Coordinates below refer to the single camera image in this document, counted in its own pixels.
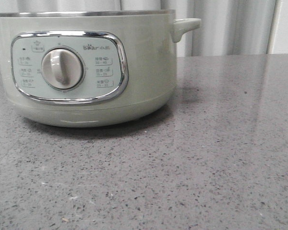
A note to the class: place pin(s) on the pale green electric cooking pot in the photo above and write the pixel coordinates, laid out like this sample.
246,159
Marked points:
89,69

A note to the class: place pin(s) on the white pleated curtain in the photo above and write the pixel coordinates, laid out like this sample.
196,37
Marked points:
228,27

